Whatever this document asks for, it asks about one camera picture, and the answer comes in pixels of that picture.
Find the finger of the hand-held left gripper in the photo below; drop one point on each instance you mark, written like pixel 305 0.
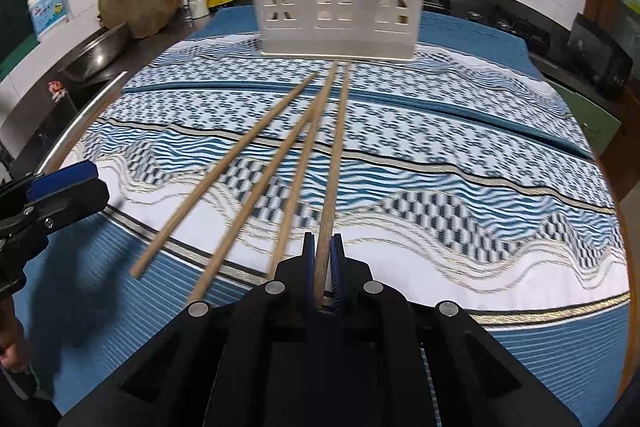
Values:
pixel 62 179
pixel 70 207

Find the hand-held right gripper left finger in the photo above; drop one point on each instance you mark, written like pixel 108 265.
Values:
pixel 250 357

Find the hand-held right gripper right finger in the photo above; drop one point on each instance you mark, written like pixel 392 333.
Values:
pixel 400 357

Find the long wooden chopstick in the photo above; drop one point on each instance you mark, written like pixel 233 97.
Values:
pixel 264 182
pixel 225 174
pixel 291 212
pixel 334 167

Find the person's left hand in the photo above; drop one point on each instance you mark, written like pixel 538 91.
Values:
pixel 12 342

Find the black kitchen sink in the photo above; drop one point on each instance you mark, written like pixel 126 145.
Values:
pixel 60 127

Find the metal colander bowl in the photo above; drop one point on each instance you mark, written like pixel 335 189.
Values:
pixel 95 52

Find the large blue patterned mat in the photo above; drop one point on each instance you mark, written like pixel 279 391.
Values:
pixel 450 217

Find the white detergent bottle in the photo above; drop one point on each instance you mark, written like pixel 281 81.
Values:
pixel 47 9

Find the clear lidded jar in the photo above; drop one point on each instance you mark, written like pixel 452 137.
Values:
pixel 197 4

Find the green cabinet front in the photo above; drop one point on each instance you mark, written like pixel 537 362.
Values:
pixel 590 122

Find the black gas stove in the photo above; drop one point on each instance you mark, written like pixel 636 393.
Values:
pixel 500 24

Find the black box appliance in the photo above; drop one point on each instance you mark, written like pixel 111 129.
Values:
pixel 600 57

